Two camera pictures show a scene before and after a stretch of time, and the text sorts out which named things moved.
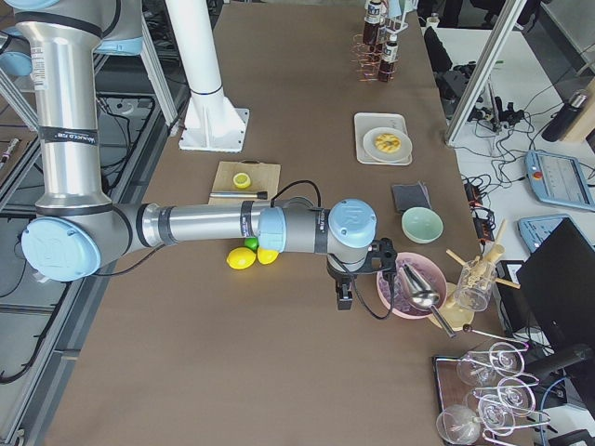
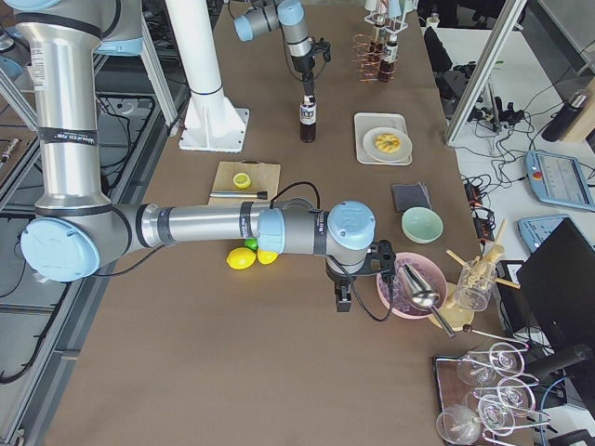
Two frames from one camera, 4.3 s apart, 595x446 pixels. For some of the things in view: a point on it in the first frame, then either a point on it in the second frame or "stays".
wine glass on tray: [458, 424] stays
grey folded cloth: [408, 196] stays
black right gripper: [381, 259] stays
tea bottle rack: [375, 14] → [377, 51]
